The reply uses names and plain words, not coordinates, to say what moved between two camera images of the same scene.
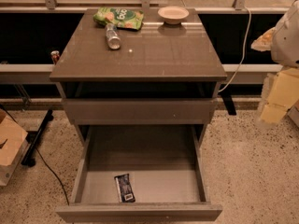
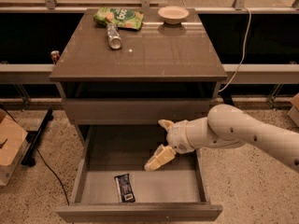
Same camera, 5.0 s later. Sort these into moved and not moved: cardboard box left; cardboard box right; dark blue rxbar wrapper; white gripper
Moved: white gripper
Not moved: cardboard box right; dark blue rxbar wrapper; cardboard box left
